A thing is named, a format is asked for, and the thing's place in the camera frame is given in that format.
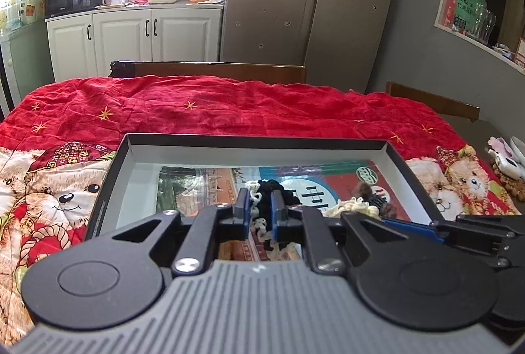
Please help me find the green paper bag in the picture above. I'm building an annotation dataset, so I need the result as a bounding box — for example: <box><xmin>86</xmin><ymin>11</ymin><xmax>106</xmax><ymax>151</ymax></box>
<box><xmin>453</xmin><ymin>0</ymin><xmax>483</xmax><ymax>33</ymax></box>

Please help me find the brown fuzzy scrunchie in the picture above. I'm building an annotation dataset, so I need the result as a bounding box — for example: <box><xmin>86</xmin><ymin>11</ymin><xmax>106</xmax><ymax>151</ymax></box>
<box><xmin>353</xmin><ymin>182</ymin><xmax>398</xmax><ymax>220</ymax></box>

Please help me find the silver refrigerator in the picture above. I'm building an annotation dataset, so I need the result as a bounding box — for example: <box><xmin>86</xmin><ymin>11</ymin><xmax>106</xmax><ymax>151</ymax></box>
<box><xmin>219</xmin><ymin>0</ymin><xmax>405</xmax><ymax>94</ymax></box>

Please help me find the red bear print tablecloth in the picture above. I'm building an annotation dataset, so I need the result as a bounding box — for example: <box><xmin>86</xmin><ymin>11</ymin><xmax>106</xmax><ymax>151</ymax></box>
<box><xmin>0</xmin><ymin>75</ymin><xmax>521</xmax><ymax>342</ymax></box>

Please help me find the black and cream scrunchie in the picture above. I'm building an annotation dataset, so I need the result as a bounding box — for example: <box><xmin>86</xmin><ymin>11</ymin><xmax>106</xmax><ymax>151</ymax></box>
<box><xmin>244</xmin><ymin>177</ymin><xmax>305</xmax><ymax>253</ymax></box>

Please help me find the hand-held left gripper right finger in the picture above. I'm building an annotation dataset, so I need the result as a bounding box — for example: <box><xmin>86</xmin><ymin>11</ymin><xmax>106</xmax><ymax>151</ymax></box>
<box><xmin>271</xmin><ymin>190</ymin><xmax>396</xmax><ymax>277</ymax></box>

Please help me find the woven brown mat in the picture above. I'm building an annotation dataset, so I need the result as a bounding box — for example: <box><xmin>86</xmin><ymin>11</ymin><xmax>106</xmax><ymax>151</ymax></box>
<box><xmin>492</xmin><ymin>163</ymin><xmax>525</xmax><ymax>203</ymax></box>

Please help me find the clear drinking glasses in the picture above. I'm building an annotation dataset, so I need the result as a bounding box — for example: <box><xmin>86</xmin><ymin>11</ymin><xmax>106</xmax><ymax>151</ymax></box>
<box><xmin>468</xmin><ymin>0</ymin><xmax>498</xmax><ymax>41</ymax></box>

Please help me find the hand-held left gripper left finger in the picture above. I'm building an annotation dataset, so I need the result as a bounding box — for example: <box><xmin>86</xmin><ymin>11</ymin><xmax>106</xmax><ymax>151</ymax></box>
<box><xmin>111</xmin><ymin>188</ymin><xmax>251</xmax><ymax>276</ymax></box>

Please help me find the printed picture card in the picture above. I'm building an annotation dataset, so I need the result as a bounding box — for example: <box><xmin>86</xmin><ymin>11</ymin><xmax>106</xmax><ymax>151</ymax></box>
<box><xmin>156</xmin><ymin>161</ymin><xmax>411</xmax><ymax>261</ymax></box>

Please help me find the white appliance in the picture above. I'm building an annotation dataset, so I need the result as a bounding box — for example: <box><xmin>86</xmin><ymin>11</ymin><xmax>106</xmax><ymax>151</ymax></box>
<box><xmin>0</xmin><ymin>26</ymin><xmax>22</xmax><ymax>121</ymax></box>

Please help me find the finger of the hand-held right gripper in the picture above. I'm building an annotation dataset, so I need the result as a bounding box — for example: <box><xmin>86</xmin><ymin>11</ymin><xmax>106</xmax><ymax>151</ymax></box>
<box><xmin>385</xmin><ymin>213</ymin><xmax>525</xmax><ymax>256</ymax></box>

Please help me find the black shallow cardboard box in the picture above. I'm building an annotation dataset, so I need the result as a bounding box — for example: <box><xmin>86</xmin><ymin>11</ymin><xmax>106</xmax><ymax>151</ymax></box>
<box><xmin>84</xmin><ymin>132</ymin><xmax>447</xmax><ymax>261</ymax></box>

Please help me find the white kitchen cabinet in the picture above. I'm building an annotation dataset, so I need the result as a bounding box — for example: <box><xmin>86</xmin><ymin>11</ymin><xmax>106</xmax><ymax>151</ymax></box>
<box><xmin>45</xmin><ymin>4</ymin><xmax>224</xmax><ymax>82</ymax></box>

